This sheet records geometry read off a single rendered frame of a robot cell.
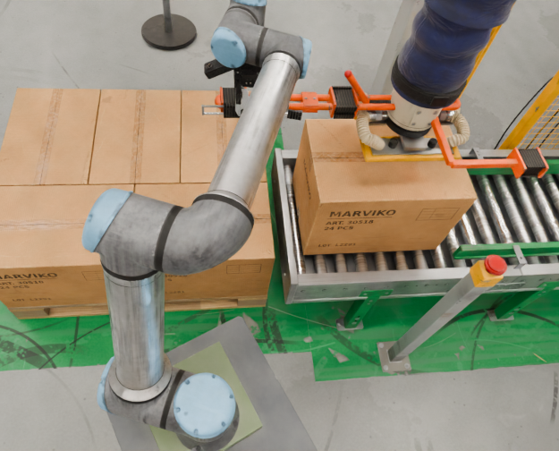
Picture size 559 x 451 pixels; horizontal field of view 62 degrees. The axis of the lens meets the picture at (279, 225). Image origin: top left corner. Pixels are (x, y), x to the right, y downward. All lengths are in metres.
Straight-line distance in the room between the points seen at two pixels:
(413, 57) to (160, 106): 1.41
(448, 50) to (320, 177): 0.62
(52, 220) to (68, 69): 1.67
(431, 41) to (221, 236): 0.87
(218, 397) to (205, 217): 0.59
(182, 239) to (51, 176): 1.58
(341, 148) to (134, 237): 1.19
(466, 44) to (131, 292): 1.04
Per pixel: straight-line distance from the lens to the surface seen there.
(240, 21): 1.19
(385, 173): 1.80
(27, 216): 2.21
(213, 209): 0.78
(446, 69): 1.45
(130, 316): 0.95
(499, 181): 2.58
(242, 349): 1.60
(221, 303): 2.44
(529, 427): 2.73
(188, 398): 1.24
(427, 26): 1.42
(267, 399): 1.57
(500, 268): 1.63
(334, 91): 1.57
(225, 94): 1.49
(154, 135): 2.36
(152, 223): 0.77
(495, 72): 4.19
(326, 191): 1.68
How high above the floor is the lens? 2.28
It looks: 58 degrees down
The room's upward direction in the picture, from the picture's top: 12 degrees clockwise
